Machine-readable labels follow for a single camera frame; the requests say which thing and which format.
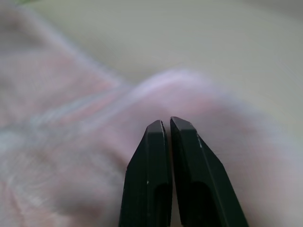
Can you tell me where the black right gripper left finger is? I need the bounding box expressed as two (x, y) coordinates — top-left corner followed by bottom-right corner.
(118, 119), (173, 227)

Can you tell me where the pink towel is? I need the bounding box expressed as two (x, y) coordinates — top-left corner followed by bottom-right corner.
(0, 4), (303, 227)

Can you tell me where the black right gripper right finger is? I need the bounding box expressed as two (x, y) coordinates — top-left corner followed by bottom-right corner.
(169, 116), (249, 227)

